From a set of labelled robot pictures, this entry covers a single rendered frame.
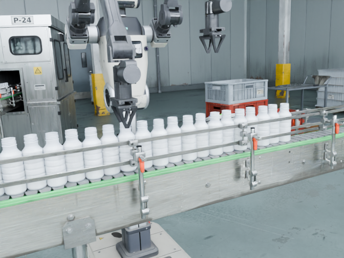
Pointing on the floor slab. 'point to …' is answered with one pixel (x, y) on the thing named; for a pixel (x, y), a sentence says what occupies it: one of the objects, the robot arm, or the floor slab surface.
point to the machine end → (37, 77)
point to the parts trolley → (302, 94)
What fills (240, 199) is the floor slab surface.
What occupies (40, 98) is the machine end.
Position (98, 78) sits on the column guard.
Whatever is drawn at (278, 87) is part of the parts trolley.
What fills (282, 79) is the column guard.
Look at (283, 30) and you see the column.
